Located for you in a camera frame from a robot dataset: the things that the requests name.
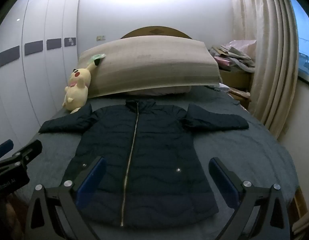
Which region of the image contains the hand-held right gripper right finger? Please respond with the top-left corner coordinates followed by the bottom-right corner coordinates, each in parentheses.
top-left (209, 157), bottom-right (291, 240)

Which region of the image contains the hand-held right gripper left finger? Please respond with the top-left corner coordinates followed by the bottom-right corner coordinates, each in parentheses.
top-left (24, 156), bottom-right (107, 240)

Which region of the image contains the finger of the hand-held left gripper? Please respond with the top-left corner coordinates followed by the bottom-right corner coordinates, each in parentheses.
top-left (0, 140), bottom-right (14, 159)
top-left (8, 139), bottom-right (43, 167)

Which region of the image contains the dark navy quilted jacket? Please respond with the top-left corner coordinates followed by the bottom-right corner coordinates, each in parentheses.
top-left (39, 99), bottom-right (249, 228)

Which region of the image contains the pile of clothes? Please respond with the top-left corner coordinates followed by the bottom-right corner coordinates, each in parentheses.
top-left (211, 44), bottom-right (256, 73)

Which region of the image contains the grey-blue bed sheet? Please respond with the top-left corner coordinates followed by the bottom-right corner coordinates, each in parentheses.
top-left (14, 85), bottom-right (301, 240)

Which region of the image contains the white wardrobe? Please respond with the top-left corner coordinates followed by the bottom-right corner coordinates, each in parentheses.
top-left (0, 0), bottom-right (80, 155)

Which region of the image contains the yellow plush toy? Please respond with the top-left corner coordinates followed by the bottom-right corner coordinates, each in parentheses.
top-left (62, 59), bottom-right (101, 114)

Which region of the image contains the wooden nightstand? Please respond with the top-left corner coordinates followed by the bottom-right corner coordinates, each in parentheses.
top-left (218, 69), bottom-right (253, 110)

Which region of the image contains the small green packet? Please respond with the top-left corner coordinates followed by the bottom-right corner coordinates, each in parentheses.
top-left (87, 53), bottom-right (106, 63)

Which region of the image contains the long beige pillow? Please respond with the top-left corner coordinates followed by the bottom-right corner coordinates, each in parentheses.
top-left (77, 35), bottom-right (223, 99)

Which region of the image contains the beige curtain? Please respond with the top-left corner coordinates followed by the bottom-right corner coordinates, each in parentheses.
top-left (226, 0), bottom-right (300, 140)

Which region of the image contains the pink plastic bag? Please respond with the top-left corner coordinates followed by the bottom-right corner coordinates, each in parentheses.
top-left (226, 39), bottom-right (257, 55)

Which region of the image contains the window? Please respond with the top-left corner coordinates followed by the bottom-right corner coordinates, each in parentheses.
top-left (289, 0), bottom-right (309, 85)

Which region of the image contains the wooden bed headboard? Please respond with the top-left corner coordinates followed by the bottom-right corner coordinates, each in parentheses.
top-left (119, 26), bottom-right (193, 40)

